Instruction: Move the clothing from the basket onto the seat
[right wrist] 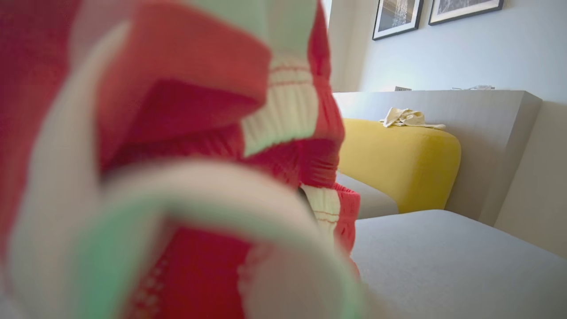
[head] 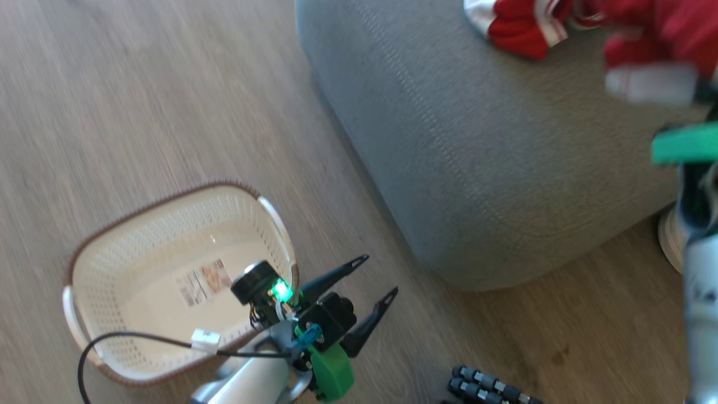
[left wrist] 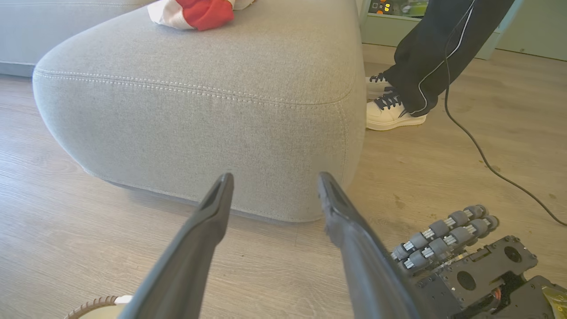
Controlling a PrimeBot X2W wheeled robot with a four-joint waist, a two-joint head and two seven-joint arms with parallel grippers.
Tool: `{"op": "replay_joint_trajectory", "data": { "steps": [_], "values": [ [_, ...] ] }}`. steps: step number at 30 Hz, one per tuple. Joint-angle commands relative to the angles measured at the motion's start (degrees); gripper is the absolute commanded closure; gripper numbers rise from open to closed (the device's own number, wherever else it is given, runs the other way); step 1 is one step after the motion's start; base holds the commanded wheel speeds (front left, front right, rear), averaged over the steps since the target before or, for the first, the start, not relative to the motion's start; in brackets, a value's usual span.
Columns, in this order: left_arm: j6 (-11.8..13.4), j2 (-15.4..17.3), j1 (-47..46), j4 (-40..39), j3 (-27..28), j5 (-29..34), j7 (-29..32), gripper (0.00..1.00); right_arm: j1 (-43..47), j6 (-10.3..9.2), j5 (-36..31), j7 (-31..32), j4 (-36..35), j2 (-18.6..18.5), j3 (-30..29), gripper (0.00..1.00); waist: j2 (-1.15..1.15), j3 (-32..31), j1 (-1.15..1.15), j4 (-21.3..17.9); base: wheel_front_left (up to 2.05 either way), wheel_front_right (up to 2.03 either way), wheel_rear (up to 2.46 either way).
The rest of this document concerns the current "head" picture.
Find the round beige disc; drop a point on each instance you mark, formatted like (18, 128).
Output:
(668, 238)

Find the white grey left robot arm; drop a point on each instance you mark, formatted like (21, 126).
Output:
(252, 381)

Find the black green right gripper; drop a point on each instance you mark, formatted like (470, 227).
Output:
(690, 143)

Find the printed paper basket label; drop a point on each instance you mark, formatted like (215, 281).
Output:
(205, 282)

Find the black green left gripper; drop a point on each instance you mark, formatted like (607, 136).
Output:
(328, 317)

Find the black round left wrist camera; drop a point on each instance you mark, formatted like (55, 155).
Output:
(255, 283)

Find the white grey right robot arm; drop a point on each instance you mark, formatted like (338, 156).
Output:
(704, 314)

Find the cream perforated plastic laundry basket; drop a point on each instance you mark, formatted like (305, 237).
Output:
(140, 247)

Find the grey fabric sofa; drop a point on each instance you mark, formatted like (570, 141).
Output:
(477, 140)

